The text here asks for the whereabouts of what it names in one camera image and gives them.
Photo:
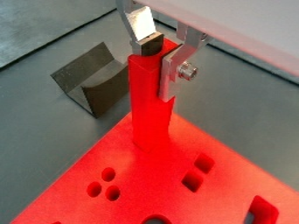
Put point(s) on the red shape sorter board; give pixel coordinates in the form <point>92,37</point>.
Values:
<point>194,181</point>

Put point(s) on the red arch block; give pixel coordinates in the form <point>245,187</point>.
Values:
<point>152,112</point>

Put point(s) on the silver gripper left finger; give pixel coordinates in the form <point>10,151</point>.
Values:
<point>146,38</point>

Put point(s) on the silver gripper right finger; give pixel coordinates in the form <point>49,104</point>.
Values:
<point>177,68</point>

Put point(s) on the black curved holder stand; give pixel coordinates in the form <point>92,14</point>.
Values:
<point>94,80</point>

